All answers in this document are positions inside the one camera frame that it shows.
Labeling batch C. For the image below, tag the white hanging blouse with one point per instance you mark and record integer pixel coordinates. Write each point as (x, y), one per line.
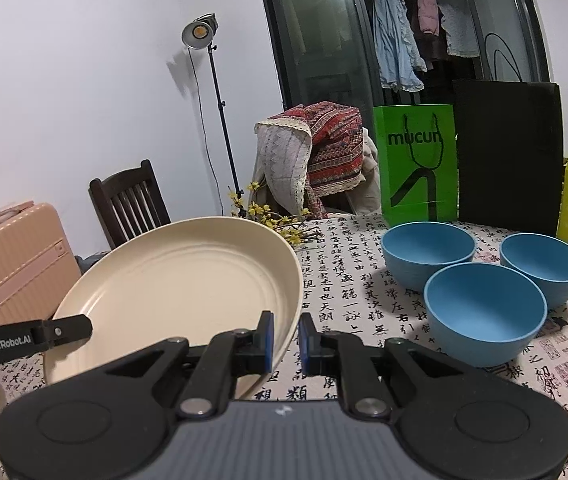
(459, 25)

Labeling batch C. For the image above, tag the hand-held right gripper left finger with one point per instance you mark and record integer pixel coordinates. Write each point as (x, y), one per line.
(266, 340)

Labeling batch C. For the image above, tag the yellow flower branch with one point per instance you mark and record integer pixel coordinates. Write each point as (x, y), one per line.
(284, 222)

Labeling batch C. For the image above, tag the beige coat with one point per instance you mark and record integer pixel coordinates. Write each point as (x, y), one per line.
(370, 180)

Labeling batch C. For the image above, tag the dark framed glass door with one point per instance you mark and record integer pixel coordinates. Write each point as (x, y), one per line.
(314, 35)

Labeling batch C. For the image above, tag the calligraphy print tablecloth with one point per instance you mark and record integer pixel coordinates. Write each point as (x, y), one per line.
(359, 285)

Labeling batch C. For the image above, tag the green paper bag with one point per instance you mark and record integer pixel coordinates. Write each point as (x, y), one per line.
(414, 170)

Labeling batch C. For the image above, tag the black paper bag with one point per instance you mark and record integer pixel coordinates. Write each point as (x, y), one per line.
(509, 160)

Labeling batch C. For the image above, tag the blue bowl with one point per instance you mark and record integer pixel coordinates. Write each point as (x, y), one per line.
(429, 255)
(544, 265)
(484, 310)

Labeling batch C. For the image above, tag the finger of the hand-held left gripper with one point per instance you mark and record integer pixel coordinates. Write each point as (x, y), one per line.
(69, 330)

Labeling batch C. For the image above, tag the pink hanging jacket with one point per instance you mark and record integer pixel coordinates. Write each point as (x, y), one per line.
(428, 10)

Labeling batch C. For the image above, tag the light blue hanging shirt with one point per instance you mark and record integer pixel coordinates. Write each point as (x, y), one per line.
(396, 40)

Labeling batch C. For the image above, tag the dark wooden chair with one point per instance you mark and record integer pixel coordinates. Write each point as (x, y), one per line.
(129, 205)

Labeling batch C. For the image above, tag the large cream plate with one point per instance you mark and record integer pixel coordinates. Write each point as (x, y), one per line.
(179, 285)

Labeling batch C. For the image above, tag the studio light on stand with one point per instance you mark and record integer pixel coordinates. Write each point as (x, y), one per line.
(198, 32)

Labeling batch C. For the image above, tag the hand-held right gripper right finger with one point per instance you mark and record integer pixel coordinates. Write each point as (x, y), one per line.
(305, 345)

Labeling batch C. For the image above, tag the red patterned blanket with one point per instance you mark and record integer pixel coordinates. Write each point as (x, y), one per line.
(334, 150)

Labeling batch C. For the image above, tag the pink ribbed suitcase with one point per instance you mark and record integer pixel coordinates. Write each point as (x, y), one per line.
(14, 265)

